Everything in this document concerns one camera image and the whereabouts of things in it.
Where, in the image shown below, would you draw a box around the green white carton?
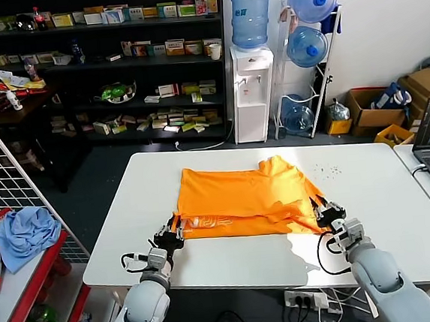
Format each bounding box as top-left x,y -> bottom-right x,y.
92,120 -> 111,137

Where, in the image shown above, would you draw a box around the light blue crumpled cloth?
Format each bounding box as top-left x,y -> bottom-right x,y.
0,204 -> 66,275

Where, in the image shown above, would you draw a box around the yellow plastic bin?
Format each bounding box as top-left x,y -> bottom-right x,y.
372,122 -> 417,150

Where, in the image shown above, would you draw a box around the blue white bag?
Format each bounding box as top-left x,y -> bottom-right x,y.
368,80 -> 413,111

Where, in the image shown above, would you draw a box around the open brown cardboard box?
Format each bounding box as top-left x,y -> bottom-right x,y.
344,83 -> 409,139

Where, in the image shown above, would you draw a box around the yellow flat package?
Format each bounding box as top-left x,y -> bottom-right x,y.
14,80 -> 47,92

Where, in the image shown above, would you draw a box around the yellow orange tall box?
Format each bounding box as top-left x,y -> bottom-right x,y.
164,38 -> 187,57

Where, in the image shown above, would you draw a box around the white power strip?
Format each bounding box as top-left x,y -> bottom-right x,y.
284,286 -> 329,312

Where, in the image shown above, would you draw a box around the red white cart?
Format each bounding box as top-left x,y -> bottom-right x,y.
0,228 -> 97,322

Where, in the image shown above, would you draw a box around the white metal jug rack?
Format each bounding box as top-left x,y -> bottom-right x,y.
263,0 -> 353,142

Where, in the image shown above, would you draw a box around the red flat package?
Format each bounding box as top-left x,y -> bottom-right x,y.
12,86 -> 50,98

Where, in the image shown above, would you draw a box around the white paper cup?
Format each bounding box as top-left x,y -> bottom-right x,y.
208,43 -> 224,61

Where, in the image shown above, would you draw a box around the white open tray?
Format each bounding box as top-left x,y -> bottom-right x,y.
53,53 -> 74,68

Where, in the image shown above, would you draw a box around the white water dispenser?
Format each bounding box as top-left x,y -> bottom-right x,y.
227,42 -> 281,145

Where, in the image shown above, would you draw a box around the blue white medicine box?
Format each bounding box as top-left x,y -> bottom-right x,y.
103,7 -> 127,26

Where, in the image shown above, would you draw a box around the blue drink bottle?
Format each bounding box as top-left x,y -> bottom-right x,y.
70,38 -> 86,66

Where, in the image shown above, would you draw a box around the black shelving unit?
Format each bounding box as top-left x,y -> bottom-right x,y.
0,0 -> 236,158

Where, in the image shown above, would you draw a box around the labelled blue water jug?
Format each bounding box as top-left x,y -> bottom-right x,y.
227,0 -> 275,51

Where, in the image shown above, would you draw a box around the white red striped box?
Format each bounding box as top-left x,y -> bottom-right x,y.
157,83 -> 179,100

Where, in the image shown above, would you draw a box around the yellow green box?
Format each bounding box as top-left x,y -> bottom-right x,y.
180,81 -> 201,95

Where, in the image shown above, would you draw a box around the stacked beige boxes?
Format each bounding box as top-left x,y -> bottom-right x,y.
198,79 -> 218,96

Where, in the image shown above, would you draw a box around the white box orange top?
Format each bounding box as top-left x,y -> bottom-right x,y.
83,5 -> 108,27

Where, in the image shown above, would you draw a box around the orange t-shirt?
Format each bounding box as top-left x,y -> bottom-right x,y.
168,151 -> 329,246

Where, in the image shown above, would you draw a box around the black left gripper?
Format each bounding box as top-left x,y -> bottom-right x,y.
152,216 -> 188,254

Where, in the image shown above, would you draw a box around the yellow medicine box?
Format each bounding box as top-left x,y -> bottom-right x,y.
51,13 -> 75,29

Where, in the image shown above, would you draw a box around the dark blue hanging cloth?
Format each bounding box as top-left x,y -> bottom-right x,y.
317,5 -> 344,36

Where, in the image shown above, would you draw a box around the dark wooden table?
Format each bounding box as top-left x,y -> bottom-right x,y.
0,76 -> 94,200

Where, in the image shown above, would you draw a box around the empty blue water jug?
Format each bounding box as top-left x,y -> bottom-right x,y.
279,92 -> 317,137

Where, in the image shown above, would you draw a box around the red blue box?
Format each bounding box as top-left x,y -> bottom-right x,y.
131,40 -> 153,59

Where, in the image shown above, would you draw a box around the shiny dark metal bowl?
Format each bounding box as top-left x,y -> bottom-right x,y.
15,13 -> 36,35

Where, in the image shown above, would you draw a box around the small yellow box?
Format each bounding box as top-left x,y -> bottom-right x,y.
326,117 -> 353,136

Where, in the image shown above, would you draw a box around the beige hanging cloth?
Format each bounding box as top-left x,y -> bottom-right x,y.
278,5 -> 301,35

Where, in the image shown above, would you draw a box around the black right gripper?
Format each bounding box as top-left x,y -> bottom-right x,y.
309,193 -> 348,234

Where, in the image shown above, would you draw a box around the bowl of green packets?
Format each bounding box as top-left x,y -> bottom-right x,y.
92,80 -> 138,106

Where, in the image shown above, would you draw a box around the white floor cable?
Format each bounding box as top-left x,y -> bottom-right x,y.
172,119 -> 237,153

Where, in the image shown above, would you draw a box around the white paper sheets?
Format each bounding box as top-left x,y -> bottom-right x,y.
0,66 -> 26,89

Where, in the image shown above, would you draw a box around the tan closed cardboard box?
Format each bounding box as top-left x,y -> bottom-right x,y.
397,67 -> 430,123

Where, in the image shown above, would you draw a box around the grey plastic bag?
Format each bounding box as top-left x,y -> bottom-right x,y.
324,98 -> 351,122

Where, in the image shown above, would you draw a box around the scattered dark crumbs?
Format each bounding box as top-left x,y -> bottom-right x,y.
311,162 -> 344,182

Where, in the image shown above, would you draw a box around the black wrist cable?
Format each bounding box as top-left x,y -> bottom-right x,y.
119,251 -> 150,275
315,230 -> 356,277

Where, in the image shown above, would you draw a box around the white green medicine box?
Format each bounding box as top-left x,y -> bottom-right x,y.
155,2 -> 179,21

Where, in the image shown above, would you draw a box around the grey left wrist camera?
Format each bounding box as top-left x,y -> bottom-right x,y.
145,247 -> 169,269

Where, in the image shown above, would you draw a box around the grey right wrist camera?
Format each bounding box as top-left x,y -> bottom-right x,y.
338,218 -> 368,251

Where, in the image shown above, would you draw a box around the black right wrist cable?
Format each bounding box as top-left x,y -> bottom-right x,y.
315,230 -> 356,277

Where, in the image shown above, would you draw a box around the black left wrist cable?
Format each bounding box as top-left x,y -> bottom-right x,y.
119,251 -> 150,275

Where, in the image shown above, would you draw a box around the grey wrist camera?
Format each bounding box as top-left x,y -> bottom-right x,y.
145,247 -> 169,269
338,218 -> 368,251

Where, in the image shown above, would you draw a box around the red cap cola bottle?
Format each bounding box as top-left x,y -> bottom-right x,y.
32,5 -> 50,33

